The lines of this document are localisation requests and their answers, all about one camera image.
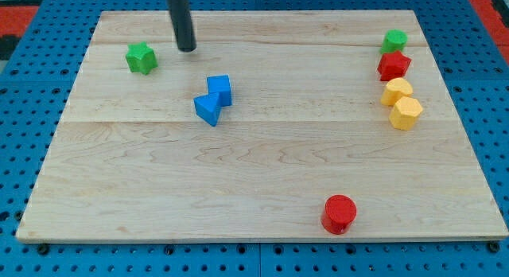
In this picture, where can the blue triangle block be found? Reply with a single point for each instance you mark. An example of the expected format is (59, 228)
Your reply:
(208, 107)

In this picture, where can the yellow hexagon block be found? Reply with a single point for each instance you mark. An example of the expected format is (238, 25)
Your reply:
(405, 113)

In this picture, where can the red cylinder block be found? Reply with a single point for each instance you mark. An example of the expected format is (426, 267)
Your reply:
(338, 215)

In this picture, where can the wooden board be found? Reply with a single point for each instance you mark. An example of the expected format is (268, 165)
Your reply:
(132, 163)

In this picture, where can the yellow heart block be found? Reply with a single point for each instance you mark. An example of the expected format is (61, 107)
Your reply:
(394, 90)

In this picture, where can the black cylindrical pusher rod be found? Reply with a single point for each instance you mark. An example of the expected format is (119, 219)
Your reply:
(180, 15)

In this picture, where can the green star block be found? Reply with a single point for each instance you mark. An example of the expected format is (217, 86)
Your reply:
(141, 58)

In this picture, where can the green cylinder block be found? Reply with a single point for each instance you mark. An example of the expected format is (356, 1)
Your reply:
(394, 40)

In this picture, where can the blue cube block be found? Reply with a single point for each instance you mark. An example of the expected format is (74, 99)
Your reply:
(222, 86)

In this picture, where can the red star block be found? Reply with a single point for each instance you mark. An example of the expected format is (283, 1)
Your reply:
(393, 65)

